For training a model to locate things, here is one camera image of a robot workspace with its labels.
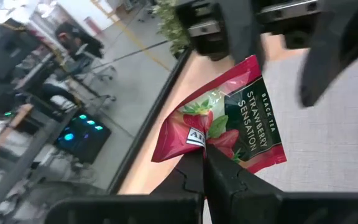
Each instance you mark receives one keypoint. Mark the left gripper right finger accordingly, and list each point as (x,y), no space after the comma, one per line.
(238,196)

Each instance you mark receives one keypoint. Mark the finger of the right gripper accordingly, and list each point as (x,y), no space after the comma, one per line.
(337,46)
(244,31)

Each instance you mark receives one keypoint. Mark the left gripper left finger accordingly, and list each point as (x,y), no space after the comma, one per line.
(179,186)

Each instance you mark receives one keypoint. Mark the red strawberry tea packet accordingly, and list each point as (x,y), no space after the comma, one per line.
(228,124)

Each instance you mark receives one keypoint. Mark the green potted plant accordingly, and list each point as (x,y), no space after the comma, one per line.
(169,28)

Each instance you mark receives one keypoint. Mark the grey woven placemat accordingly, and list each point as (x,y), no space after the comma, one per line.
(322,149)

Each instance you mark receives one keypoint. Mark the black computer case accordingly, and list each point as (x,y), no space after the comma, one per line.
(82,146)

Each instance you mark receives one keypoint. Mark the grey office chair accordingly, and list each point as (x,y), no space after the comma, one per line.
(101,71)

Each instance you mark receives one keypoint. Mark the person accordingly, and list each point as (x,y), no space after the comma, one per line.
(73,40)

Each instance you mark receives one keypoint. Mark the black metal table frame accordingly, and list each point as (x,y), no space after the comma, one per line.
(150,121)

